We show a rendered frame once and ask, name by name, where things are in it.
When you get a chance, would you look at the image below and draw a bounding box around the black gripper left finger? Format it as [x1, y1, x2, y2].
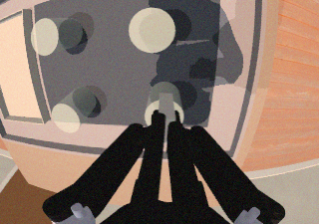
[42, 93, 166, 224]

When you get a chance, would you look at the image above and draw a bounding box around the grey cylinder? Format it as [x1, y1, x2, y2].
[31, 18, 83, 56]
[52, 87, 96, 133]
[145, 82, 183, 126]
[129, 8, 175, 53]

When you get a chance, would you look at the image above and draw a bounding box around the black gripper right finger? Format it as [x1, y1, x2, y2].
[165, 94, 285, 224]

